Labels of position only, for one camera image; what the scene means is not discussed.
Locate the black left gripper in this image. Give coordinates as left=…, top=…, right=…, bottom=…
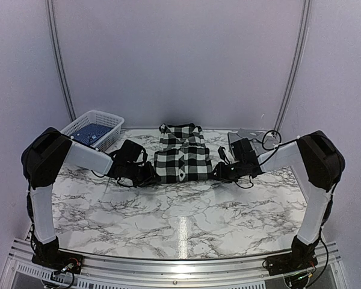
left=125, top=161, right=161, bottom=188

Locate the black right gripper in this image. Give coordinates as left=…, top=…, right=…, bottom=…
left=208, top=160, right=245, bottom=184

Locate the black white plaid shirt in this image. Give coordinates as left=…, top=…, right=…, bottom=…
left=153, top=123, right=212, bottom=184

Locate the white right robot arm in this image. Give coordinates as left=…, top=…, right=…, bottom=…
left=211, top=131, right=345, bottom=270

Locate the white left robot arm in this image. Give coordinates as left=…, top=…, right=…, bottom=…
left=21, top=127, right=161, bottom=268

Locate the folded grey shirt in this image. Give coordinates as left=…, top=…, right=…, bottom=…
left=227, top=128, right=282, bottom=152

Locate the white plastic basket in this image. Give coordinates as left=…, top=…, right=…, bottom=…
left=60, top=110, right=125, bottom=152

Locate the blue shirt in basket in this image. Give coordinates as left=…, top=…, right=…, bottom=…
left=70, top=123, right=112, bottom=146

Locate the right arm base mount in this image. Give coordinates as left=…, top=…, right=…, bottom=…
left=262, top=253, right=318, bottom=276

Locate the aluminium front frame rail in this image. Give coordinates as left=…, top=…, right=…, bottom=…
left=0, top=239, right=349, bottom=288

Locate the right aluminium corner post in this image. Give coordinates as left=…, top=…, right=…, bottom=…
left=274, top=0, right=312, bottom=132

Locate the aluminium corner post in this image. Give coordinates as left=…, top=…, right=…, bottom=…
left=274, top=0, right=312, bottom=132
left=45, top=0, right=76, bottom=121

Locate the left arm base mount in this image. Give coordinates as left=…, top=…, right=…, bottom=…
left=32, top=250, right=84, bottom=274

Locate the left aluminium corner post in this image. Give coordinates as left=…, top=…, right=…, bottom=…
left=45, top=0, right=76, bottom=121

